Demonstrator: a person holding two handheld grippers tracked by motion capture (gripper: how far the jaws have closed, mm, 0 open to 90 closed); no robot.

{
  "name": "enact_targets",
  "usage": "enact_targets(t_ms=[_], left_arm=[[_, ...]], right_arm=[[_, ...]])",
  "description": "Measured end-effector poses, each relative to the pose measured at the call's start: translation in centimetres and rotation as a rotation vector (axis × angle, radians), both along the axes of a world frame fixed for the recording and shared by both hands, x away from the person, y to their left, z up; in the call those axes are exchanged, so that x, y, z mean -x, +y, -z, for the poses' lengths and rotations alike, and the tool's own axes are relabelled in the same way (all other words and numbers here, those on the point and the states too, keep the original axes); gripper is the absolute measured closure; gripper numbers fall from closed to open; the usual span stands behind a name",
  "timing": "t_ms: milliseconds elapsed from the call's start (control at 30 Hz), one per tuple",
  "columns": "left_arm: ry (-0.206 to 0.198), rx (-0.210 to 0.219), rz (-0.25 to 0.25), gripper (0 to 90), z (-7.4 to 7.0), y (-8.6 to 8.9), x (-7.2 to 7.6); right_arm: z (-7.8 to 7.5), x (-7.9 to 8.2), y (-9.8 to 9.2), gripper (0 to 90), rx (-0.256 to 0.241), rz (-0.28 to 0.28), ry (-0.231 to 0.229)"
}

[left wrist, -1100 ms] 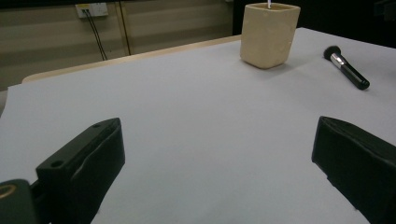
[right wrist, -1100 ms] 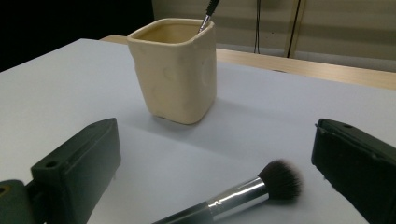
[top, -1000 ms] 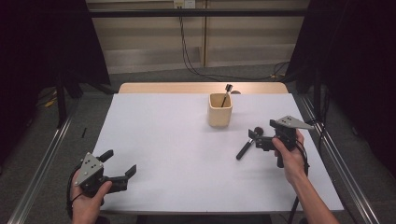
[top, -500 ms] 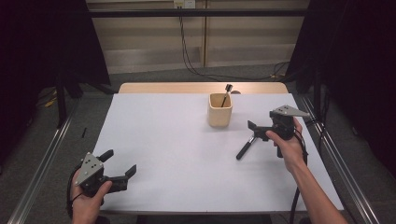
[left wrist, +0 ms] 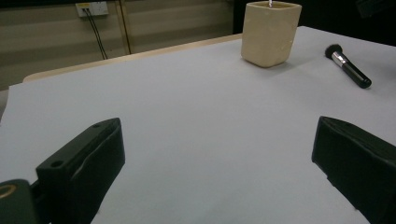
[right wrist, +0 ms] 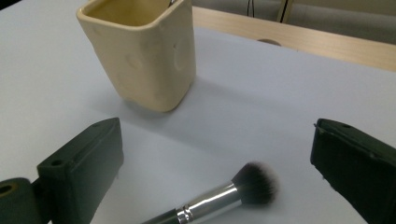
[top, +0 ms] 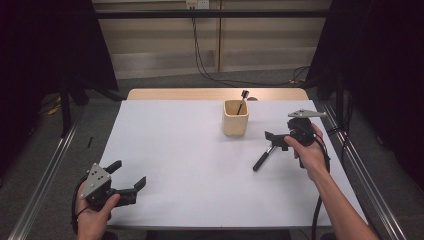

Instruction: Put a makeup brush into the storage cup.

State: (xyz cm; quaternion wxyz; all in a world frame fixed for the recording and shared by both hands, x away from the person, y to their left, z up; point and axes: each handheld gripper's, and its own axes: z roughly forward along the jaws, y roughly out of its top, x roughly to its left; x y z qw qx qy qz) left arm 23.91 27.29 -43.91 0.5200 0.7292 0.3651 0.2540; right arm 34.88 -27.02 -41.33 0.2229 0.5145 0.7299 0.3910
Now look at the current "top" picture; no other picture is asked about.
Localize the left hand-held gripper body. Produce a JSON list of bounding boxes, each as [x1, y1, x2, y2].
[[79, 162, 138, 213]]

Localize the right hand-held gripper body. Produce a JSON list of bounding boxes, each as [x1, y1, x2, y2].
[[273, 109, 328, 148]]

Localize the large round makeup brush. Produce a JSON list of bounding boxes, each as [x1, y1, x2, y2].
[[252, 144, 278, 173]]

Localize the beige square cup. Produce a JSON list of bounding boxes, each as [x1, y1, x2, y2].
[[222, 99, 250, 137]]

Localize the thin makeup brush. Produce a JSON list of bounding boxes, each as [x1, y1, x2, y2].
[[236, 89, 251, 116]]

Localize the person's right hand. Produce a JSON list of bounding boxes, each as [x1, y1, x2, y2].
[[283, 123, 329, 183]]

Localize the person's left hand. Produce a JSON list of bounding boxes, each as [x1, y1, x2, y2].
[[75, 190, 122, 239]]

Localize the white table mat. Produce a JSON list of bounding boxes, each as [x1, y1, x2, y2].
[[97, 99, 369, 229]]

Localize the black metal stand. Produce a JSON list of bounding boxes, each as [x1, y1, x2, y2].
[[59, 75, 73, 138]]

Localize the yellow floor tape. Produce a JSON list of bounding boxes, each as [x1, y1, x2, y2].
[[46, 96, 64, 116]]

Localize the black curtain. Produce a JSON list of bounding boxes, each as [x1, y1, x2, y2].
[[0, 0, 120, 178], [304, 0, 424, 192]]

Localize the black horizontal bar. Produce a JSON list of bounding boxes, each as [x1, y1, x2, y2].
[[94, 9, 332, 20]]

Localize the left hand-held gripper cable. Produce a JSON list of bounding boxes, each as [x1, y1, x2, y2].
[[70, 177, 90, 235]]

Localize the hand-held gripper cable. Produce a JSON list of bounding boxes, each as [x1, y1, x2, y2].
[[70, 177, 90, 235], [310, 135, 332, 240]]

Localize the metal floor rail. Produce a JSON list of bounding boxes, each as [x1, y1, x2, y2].
[[7, 122, 82, 240], [319, 101, 408, 240]]

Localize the right hand-held gripper cable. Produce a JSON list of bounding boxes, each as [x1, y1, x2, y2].
[[310, 135, 332, 240]]

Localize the black wall cable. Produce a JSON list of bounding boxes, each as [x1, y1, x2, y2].
[[190, 7, 311, 88]]

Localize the white wall socket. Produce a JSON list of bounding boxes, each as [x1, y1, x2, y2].
[[185, 0, 211, 10]]

